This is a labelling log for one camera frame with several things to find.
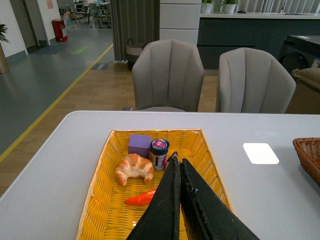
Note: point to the purple foam block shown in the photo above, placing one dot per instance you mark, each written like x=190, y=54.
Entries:
x=139, y=144

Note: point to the right grey upholstered chair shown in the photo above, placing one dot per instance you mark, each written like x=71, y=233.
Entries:
x=252, y=81

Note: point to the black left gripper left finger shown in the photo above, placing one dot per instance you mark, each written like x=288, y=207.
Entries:
x=161, y=219

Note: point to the small jam jar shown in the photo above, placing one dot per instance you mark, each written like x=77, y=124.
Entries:
x=158, y=151

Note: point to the yellow woven basket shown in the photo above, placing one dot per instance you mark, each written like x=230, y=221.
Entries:
x=105, y=216

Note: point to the dark woven floor basket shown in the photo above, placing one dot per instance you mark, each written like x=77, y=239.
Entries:
x=133, y=51

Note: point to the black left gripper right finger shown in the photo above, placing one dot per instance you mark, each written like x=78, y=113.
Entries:
x=205, y=216

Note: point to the toy croissant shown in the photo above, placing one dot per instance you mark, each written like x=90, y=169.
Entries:
x=134, y=166

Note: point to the black appliance box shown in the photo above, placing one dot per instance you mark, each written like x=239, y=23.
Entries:
x=300, y=52

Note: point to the beige cushion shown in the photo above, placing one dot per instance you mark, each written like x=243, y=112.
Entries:
x=310, y=76

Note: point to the grey upholstered chair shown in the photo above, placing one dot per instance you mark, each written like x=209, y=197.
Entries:
x=168, y=77
x=252, y=81

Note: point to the brown wicker basket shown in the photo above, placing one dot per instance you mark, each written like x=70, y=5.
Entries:
x=308, y=152

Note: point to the potted plant white pot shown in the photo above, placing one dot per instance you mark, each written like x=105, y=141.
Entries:
x=229, y=6

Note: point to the orange toy carrot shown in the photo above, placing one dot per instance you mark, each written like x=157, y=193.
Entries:
x=141, y=199

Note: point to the dark counter cabinet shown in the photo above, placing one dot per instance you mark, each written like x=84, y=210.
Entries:
x=219, y=33

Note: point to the red bin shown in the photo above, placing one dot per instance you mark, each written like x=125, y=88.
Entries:
x=59, y=29

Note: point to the left grey upholstered chair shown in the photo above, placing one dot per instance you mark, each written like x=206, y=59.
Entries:
x=168, y=77

